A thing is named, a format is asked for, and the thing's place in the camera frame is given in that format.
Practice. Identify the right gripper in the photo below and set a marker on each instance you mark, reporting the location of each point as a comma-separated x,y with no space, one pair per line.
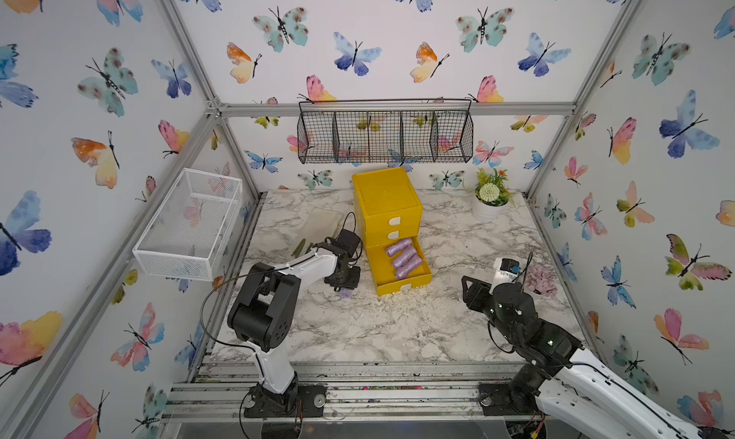
478,293

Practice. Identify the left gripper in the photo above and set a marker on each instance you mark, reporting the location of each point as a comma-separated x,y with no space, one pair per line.
352,283

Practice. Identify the yellow drawer cabinet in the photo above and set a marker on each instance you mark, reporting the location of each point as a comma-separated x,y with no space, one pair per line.
388,210

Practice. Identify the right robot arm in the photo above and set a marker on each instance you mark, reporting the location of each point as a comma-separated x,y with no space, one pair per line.
562,378

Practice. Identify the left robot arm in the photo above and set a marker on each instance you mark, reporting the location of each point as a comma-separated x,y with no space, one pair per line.
264,309

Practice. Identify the white green work glove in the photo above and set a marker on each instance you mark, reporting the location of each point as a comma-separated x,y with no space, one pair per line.
319,225

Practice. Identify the pink coral ornament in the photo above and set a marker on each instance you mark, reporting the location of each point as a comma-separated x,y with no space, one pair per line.
541,281

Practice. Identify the potted artificial plant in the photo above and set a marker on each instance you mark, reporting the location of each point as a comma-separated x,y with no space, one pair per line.
491,195

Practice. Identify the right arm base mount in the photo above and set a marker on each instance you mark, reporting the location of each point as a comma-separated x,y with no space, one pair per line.
515,397

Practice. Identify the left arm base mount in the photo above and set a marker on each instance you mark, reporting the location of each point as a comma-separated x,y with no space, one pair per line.
298,401

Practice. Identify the black wire wall basket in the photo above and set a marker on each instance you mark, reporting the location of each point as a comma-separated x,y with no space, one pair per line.
382,131

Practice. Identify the white mesh wall basket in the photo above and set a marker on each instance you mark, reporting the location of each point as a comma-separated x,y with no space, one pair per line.
186,236

